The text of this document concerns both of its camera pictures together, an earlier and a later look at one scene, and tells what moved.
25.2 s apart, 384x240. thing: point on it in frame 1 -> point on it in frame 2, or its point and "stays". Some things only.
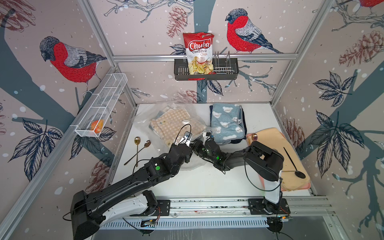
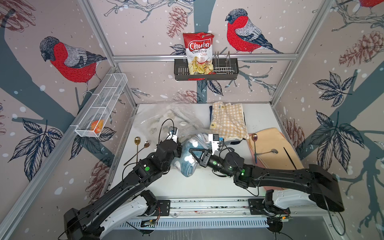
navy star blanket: x=244 y=123 stays
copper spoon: x=147 y=144 stays
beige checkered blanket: x=171 y=125 -> x=228 y=121
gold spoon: x=137 y=140 stays
